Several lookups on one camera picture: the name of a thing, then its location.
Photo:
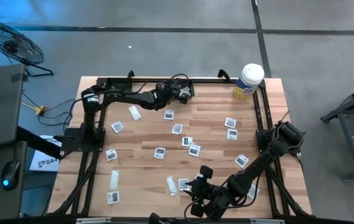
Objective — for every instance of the Lysol disinfecting wipes canister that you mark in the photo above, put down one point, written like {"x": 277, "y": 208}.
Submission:
{"x": 248, "y": 84}

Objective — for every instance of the black floor fan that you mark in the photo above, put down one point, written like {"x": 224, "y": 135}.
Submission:
{"x": 12, "y": 43}

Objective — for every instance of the black frame clamp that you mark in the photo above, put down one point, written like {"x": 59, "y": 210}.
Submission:
{"x": 130, "y": 74}
{"x": 224, "y": 74}

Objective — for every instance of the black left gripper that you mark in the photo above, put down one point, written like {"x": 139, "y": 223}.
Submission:
{"x": 170, "y": 91}

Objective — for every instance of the white printed box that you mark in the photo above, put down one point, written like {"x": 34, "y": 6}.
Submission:
{"x": 46, "y": 163}

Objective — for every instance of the black plastic mesh basket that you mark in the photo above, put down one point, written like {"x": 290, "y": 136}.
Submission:
{"x": 192, "y": 85}
{"x": 119, "y": 83}

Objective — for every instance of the grey metal cart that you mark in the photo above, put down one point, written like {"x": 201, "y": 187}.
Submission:
{"x": 347, "y": 130}

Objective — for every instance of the yellow power plug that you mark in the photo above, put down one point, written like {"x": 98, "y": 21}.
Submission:
{"x": 40, "y": 109}

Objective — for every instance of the grey metal bracket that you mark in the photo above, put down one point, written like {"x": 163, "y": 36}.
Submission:
{"x": 267, "y": 221}
{"x": 92, "y": 220}

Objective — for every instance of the square antiseptic towelette packet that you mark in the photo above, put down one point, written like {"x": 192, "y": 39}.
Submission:
{"x": 241, "y": 160}
{"x": 199, "y": 175}
{"x": 159, "y": 152}
{"x": 117, "y": 127}
{"x": 169, "y": 114}
{"x": 230, "y": 122}
{"x": 187, "y": 141}
{"x": 111, "y": 154}
{"x": 177, "y": 128}
{"x": 255, "y": 193}
{"x": 232, "y": 134}
{"x": 194, "y": 150}
{"x": 113, "y": 197}
{"x": 181, "y": 186}

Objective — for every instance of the long white bandage packet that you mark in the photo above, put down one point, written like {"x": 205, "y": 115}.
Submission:
{"x": 114, "y": 179}
{"x": 172, "y": 185}
{"x": 134, "y": 112}

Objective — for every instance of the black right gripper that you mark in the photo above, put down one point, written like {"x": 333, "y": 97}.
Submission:
{"x": 214, "y": 196}

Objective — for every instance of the black support beam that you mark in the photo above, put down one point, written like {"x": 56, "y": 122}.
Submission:
{"x": 36, "y": 141}

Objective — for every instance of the black computer mouse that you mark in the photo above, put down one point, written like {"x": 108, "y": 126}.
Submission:
{"x": 11, "y": 174}

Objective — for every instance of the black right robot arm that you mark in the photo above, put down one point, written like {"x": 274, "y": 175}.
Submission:
{"x": 251, "y": 169}

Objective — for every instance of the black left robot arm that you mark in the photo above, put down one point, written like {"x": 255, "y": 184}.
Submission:
{"x": 127, "y": 97}

